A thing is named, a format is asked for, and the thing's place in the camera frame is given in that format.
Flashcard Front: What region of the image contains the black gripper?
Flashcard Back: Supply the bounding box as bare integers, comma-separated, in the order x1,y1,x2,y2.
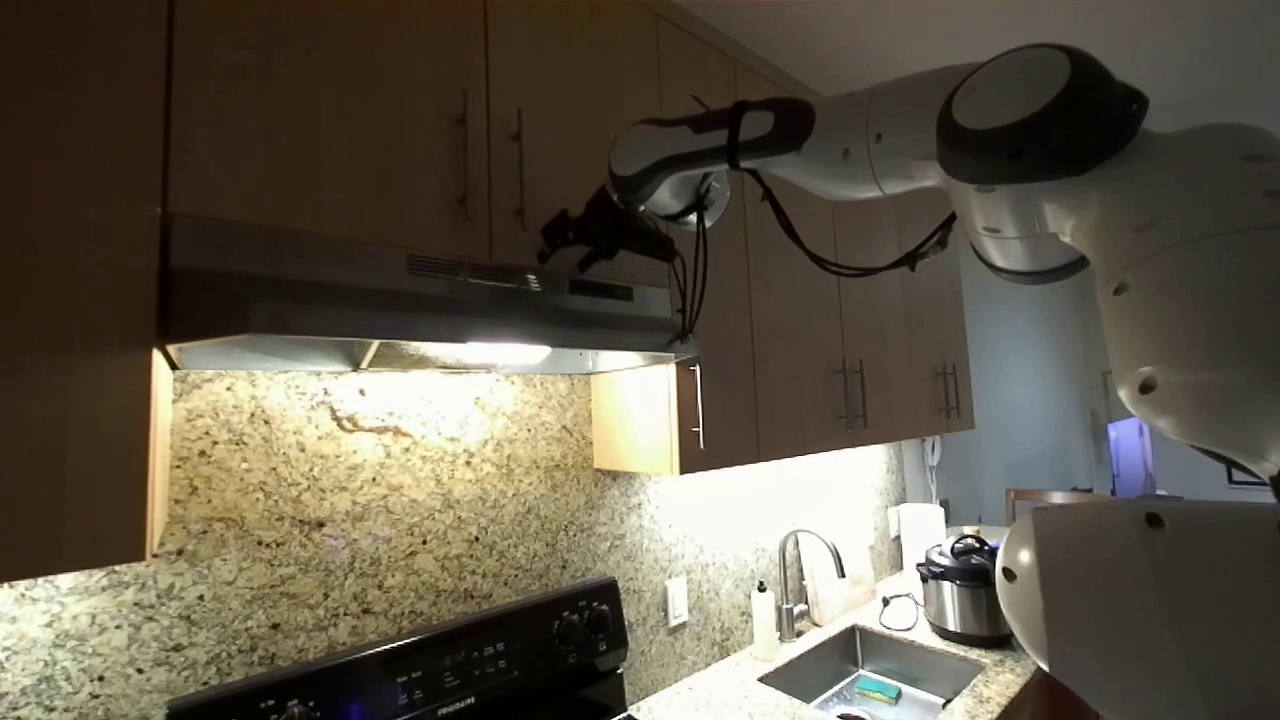
537,185,679,278

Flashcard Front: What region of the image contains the range hood light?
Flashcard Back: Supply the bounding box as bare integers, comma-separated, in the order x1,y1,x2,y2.
397,337,562,376

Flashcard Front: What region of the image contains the stainless steel range hood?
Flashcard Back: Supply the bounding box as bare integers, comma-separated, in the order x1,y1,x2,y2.
157,211,706,378

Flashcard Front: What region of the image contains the wooden cabinet above hood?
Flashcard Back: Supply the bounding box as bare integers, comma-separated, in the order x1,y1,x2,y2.
163,0,673,270

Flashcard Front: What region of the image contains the chrome kitchen faucet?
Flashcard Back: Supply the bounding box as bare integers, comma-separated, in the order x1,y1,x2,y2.
777,522,852,644

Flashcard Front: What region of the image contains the white soap bottle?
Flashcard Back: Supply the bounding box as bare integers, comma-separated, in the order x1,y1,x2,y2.
747,577,783,659

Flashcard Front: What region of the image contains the black electric stove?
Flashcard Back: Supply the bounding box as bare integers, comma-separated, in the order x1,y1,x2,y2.
163,572,632,720

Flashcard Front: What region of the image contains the white paper towel roll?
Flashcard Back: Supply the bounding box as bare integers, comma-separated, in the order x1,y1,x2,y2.
892,494,952,579

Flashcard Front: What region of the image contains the stainless steel sink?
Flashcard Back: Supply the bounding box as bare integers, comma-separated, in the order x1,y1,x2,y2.
755,619,989,720

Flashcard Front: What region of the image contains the silver pressure cooker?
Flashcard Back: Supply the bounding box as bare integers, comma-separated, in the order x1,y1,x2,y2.
916,529,1020,652

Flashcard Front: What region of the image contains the teal yellow sponge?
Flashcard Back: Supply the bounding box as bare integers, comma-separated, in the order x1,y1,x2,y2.
844,671,912,711

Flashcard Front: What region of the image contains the metal cabinet bar handle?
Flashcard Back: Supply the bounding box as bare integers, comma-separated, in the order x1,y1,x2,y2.
507,105,528,224
683,361,709,450
451,89,475,216

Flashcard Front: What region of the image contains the long wooden wall cabinet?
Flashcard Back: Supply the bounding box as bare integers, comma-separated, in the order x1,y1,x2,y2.
588,11,982,479

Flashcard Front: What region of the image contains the black looping wrist cable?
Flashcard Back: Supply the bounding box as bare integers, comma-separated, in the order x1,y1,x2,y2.
673,163,961,342

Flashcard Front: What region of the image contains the white wall outlet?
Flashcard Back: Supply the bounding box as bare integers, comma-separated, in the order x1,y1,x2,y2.
660,572,695,631

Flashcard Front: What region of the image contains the metal ring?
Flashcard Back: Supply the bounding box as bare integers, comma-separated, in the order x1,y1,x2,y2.
878,587,928,637

